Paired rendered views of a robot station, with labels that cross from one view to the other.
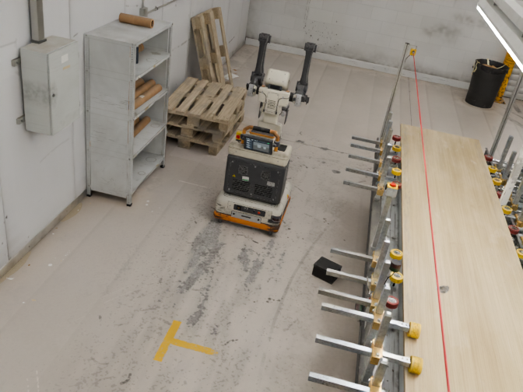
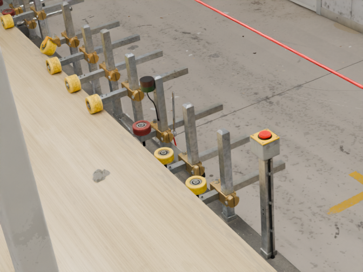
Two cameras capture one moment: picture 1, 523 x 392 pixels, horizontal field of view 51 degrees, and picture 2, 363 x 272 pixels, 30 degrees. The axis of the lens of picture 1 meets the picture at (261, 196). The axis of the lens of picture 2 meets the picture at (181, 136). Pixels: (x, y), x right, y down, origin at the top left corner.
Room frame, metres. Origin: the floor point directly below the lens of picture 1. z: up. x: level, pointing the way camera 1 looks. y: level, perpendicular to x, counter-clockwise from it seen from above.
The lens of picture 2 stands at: (4.65, -2.13, 2.45)
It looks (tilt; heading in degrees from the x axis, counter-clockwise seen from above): 33 degrees down; 145
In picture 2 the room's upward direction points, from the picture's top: 6 degrees counter-clockwise
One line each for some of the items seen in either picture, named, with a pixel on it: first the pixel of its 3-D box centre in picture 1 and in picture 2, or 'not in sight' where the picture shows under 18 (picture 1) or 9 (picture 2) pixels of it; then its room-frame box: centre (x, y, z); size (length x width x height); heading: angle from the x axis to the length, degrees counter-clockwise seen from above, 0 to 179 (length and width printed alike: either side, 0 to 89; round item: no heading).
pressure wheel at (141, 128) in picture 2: (389, 306); (142, 134); (2.48, -0.83, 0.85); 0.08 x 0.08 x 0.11
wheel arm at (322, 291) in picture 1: (355, 299); (181, 121); (2.51, -0.63, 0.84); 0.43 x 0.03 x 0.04; 82
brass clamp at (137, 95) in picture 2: (377, 317); (132, 90); (2.26, -0.71, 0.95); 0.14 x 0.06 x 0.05; 172
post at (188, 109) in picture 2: (377, 271); (192, 153); (2.78, -0.78, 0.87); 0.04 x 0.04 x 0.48; 82
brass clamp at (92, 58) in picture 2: (374, 390); (88, 54); (1.77, -0.65, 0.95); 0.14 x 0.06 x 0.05; 172
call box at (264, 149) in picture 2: (391, 190); (265, 145); (3.29, -0.85, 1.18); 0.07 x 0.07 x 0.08; 82
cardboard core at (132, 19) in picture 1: (136, 20); not in sight; (4.95, 1.36, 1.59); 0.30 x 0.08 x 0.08; 82
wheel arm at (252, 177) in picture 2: (363, 257); (240, 183); (3.00, -0.73, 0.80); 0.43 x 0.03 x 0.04; 82
